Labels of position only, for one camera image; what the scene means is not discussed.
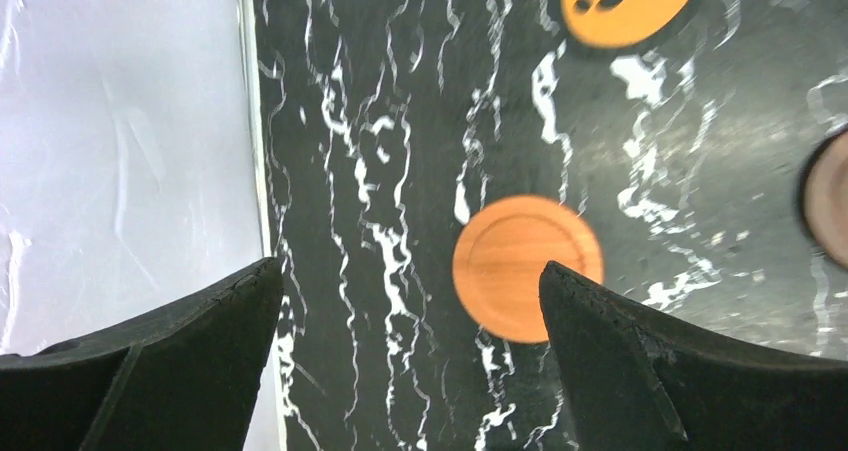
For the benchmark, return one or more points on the small orange coaster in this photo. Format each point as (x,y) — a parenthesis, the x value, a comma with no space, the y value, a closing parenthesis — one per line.
(618,24)

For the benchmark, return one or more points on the dark brown coaster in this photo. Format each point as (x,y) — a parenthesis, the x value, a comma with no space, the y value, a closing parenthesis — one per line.
(822,197)

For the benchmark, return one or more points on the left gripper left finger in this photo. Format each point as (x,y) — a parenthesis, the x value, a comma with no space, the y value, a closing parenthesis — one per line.
(183,376)

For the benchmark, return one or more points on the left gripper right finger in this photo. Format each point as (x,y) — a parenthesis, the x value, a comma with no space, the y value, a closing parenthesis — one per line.
(635,378)

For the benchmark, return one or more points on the orange wooden coaster front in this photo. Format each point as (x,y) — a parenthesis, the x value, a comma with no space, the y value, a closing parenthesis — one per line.
(501,253)

